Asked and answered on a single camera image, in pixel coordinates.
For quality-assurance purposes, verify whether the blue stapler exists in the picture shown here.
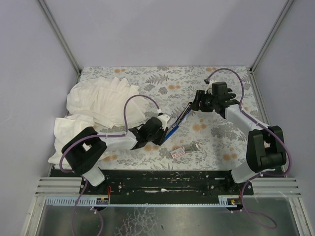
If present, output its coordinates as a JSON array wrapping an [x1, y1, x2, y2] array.
[[164, 102, 192, 141]]

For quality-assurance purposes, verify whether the metal staple strip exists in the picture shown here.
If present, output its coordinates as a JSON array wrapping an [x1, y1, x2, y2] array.
[[182, 143, 200, 153]]

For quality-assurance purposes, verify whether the red white staple box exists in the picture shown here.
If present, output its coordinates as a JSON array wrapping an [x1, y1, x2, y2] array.
[[170, 147, 185, 159]]

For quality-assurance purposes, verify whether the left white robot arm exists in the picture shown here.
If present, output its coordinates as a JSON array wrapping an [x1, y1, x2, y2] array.
[[62, 113, 170, 187]]

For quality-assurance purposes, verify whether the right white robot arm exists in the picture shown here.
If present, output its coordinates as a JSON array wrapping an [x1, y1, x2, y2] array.
[[191, 82, 287, 183]]

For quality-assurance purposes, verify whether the black stapler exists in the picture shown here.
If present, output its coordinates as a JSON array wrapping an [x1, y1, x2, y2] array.
[[227, 88, 236, 99]]

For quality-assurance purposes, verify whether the floral tablecloth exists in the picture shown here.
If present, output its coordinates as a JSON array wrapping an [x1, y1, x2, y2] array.
[[80, 66, 260, 170]]

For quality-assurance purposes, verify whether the white cloth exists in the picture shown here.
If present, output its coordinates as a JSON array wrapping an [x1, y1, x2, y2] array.
[[48, 77, 149, 168]]

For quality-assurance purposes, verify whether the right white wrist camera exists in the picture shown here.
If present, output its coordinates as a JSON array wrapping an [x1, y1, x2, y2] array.
[[204, 79, 216, 94]]

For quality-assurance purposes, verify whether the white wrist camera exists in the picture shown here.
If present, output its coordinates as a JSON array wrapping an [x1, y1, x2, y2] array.
[[157, 113, 170, 130], [204, 79, 216, 94]]

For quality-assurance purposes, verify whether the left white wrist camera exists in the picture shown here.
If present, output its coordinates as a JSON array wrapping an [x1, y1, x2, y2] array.
[[157, 113, 170, 130]]

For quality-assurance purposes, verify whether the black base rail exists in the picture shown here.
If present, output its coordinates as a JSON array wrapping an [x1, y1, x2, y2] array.
[[40, 170, 253, 205]]

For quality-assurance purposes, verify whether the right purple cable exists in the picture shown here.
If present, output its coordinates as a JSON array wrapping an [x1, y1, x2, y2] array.
[[204, 68, 292, 231]]

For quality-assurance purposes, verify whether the white slotted cable duct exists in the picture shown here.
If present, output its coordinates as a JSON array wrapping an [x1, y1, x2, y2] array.
[[45, 197, 241, 209]]

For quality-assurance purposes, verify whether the right aluminium frame post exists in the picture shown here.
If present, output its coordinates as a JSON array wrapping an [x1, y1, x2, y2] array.
[[249, 0, 296, 74]]

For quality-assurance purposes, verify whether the aluminium frame post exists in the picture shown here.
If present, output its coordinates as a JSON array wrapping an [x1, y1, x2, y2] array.
[[36, 0, 82, 75], [249, 0, 296, 74]]

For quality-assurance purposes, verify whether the left aluminium frame post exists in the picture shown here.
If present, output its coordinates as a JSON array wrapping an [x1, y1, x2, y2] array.
[[36, 0, 82, 75]]

